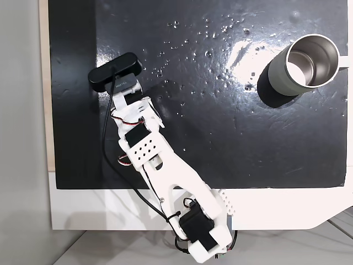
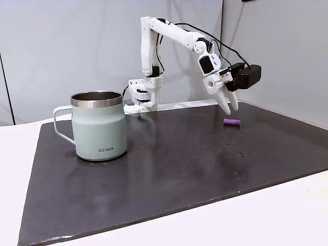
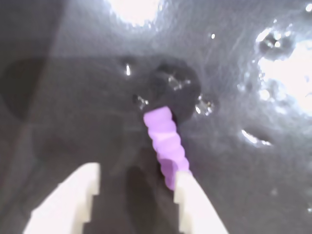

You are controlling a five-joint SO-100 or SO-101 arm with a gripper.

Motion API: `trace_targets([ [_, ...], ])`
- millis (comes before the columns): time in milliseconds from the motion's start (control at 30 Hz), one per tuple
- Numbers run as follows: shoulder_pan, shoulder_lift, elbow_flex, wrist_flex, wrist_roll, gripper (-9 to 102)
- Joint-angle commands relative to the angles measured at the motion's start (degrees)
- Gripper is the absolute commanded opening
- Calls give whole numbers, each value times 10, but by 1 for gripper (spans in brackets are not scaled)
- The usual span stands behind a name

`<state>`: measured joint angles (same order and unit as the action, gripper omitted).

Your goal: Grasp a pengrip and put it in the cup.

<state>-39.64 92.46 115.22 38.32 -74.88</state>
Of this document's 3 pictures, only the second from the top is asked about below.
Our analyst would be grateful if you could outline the purple ribbed pen grip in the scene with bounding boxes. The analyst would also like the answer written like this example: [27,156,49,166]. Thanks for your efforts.
[223,118,241,127]

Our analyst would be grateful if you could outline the black table mat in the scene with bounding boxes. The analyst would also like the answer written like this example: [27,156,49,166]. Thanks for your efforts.
[17,101,328,246]

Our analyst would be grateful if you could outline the pale green steel mug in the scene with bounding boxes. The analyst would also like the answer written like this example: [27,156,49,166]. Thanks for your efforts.
[53,91,128,162]

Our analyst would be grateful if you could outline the black camera box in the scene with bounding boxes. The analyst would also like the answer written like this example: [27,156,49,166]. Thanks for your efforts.
[227,63,262,92]

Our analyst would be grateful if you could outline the black camera cable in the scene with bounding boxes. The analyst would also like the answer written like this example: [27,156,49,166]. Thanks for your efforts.
[168,22,252,70]

